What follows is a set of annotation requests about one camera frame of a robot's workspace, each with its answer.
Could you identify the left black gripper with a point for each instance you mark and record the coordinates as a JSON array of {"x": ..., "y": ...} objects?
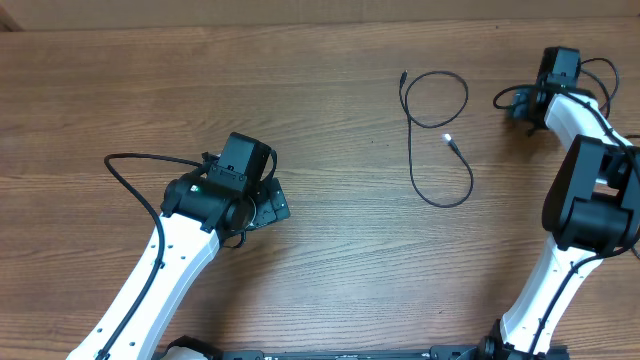
[{"x": 270, "y": 202}]

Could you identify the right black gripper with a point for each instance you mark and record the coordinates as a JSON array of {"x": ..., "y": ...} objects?
[{"x": 518, "y": 107}]

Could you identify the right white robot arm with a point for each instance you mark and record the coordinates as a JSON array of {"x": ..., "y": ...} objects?
[{"x": 591, "y": 212}]

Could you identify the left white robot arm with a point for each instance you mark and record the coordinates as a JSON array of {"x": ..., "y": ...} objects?
[{"x": 223, "y": 196}]

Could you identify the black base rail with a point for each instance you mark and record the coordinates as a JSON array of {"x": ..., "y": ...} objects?
[{"x": 350, "y": 355}]

